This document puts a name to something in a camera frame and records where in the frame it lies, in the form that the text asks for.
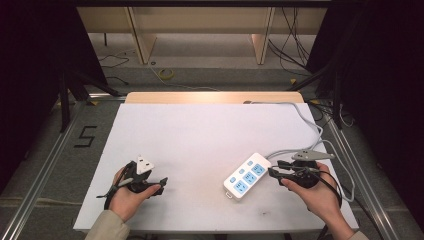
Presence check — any person's left hand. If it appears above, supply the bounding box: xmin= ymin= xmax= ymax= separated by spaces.
xmin=108 ymin=166 xmax=162 ymax=223

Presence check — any person's right hand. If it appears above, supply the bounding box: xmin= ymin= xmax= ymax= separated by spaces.
xmin=280 ymin=162 xmax=344 ymax=222

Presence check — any black curtain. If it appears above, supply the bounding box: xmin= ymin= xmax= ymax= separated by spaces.
xmin=305 ymin=0 xmax=424 ymax=231
xmin=0 ymin=0 xmax=108 ymax=194

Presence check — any white floor cable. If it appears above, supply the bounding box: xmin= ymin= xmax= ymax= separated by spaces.
xmin=149 ymin=62 xmax=222 ymax=92

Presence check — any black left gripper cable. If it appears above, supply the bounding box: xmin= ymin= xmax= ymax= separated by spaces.
xmin=96 ymin=161 xmax=136 ymax=211

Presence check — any white table cover sheet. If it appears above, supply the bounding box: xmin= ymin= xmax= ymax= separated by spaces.
xmin=73 ymin=102 xmax=359 ymax=234

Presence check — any metal floor rail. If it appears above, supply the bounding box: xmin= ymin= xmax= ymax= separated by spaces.
xmin=0 ymin=99 xmax=88 ymax=240
xmin=326 ymin=118 xmax=403 ymax=240

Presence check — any black metal stand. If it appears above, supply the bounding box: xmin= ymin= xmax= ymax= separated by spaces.
xmin=285 ymin=49 xmax=346 ymax=130
xmin=57 ymin=64 xmax=122 ymax=134

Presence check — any grey power strip cable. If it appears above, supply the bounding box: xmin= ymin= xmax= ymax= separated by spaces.
xmin=244 ymin=100 xmax=356 ymax=203

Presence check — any yellow tape roll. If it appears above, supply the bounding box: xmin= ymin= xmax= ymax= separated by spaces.
xmin=157 ymin=68 xmax=175 ymax=81

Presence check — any light wooden shelf unit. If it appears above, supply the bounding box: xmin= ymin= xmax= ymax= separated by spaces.
xmin=76 ymin=6 xmax=328 ymax=66

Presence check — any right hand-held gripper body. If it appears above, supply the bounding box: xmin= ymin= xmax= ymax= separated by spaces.
xmin=277 ymin=149 xmax=336 ymax=190

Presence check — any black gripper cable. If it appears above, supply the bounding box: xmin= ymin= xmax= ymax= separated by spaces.
xmin=271 ymin=164 xmax=344 ymax=240
xmin=96 ymin=161 xmax=136 ymax=211

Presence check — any bundle of black cables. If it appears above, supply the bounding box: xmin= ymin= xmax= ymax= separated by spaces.
xmin=267 ymin=6 xmax=314 ymax=77

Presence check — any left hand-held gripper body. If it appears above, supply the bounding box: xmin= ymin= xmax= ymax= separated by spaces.
xmin=123 ymin=154 xmax=156 ymax=194

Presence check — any wooden table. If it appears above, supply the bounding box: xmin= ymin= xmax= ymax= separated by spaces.
xmin=124 ymin=91 xmax=305 ymax=105

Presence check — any white power strip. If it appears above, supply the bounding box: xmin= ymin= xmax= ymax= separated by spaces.
xmin=222 ymin=152 xmax=273 ymax=202

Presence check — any thin black floor cable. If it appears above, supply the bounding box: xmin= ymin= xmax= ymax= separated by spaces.
xmin=98 ymin=53 xmax=131 ymax=86

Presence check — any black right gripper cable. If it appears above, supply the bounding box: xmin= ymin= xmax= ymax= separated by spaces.
xmin=271 ymin=164 xmax=344 ymax=240

